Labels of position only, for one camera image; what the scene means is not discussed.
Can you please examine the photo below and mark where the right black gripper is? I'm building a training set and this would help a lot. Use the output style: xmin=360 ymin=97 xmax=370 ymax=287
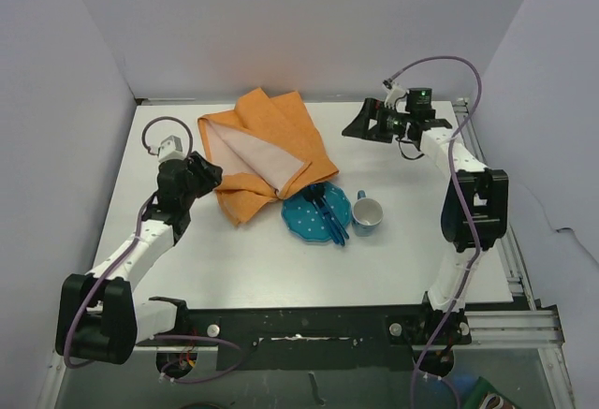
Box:
xmin=342 ymin=99 xmax=412 ymax=145

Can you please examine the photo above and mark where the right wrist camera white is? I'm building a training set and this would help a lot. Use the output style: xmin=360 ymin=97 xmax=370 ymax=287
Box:
xmin=383 ymin=80 xmax=408 ymax=109

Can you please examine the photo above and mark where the blue plastic spoon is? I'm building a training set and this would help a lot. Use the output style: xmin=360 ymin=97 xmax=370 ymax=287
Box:
xmin=312 ymin=183 xmax=349 ymax=245

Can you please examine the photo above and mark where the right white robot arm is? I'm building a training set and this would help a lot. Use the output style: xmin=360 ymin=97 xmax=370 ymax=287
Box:
xmin=342 ymin=88 xmax=509 ymax=343

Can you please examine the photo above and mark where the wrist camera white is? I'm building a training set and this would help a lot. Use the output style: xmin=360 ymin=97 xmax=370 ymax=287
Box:
xmin=149 ymin=136 xmax=185 ymax=163
xmin=383 ymin=80 xmax=408 ymax=109

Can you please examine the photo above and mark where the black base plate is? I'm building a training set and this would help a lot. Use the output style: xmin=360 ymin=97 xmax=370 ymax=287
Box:
xmin=155 ymin=304 xmax=472 ymax=378

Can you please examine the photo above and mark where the aluminium frame rail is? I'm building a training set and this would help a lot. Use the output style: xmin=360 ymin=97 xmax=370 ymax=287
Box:
xmin=39 ymin=102 xmax=570 ymax=408

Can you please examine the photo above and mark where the blue polka dot plate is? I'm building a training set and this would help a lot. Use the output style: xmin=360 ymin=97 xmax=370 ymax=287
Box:
xmin=281 ymin=182 xmax=351 ymax=244

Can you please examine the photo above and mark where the orange cloth placemat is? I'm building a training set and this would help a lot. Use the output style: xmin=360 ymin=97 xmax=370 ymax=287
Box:
xmin=197 ymin=88 xmax=339 ymax=226

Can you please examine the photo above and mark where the blue plastic fork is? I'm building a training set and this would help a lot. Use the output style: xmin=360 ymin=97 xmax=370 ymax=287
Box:
xmin=302 ymin=184 xmax=345 ymax=246

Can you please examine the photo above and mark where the blue white mug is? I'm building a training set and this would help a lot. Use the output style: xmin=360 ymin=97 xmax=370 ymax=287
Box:
xmin=352 ymin=190 xmax=384 ymax=237

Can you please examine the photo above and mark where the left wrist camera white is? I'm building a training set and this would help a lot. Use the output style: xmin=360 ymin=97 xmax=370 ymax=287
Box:
xmin=149 ymin=136 xmax=185 ymax=163

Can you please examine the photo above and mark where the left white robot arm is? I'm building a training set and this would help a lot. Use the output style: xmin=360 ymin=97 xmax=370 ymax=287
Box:
xmin=55 ymin=152 xmax=223 ymax=369

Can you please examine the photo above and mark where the green object at corner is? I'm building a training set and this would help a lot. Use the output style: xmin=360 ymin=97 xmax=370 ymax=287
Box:
xmin=460 ymin=377 xmax=519 ymax=409

